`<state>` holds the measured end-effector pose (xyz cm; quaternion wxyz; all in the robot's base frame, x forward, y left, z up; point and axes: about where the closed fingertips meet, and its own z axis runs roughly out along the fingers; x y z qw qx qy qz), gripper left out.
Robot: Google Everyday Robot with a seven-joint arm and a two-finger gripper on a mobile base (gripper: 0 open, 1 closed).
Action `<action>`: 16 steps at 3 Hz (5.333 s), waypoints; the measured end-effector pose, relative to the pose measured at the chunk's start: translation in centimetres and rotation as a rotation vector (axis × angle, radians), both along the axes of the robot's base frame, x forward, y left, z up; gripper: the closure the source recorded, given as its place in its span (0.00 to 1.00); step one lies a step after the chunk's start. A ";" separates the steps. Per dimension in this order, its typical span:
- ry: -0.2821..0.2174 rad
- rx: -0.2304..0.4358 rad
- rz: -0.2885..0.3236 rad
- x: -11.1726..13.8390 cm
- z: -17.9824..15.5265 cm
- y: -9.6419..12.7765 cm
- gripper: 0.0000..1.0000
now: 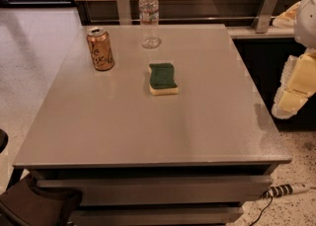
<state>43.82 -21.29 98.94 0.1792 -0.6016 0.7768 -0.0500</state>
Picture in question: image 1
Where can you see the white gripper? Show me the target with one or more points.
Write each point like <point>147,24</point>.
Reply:
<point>306,21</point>

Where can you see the clear plastic water bottle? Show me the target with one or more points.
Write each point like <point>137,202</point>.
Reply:
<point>149,21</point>

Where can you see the green and yellow sponge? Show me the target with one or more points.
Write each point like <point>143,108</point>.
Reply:
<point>161,80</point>

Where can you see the white power strip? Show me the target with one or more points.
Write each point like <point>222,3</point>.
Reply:
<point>286,189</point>

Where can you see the gold soda can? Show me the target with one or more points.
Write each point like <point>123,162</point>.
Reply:
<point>100,48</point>

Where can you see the grey table drawer unit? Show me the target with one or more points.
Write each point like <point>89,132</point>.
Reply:
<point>139,160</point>

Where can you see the black round object at left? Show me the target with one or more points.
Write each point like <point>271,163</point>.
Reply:
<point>3,140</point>

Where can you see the dark brown chair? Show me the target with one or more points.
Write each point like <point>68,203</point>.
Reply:
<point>25,204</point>

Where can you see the right metal wall bracket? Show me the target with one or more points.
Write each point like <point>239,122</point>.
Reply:
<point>261,22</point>

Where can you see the metal wall bracket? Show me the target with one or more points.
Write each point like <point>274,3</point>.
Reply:
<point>124,13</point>
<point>261,22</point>

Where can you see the left metal wall bracket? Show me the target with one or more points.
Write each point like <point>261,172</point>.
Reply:
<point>124,13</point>

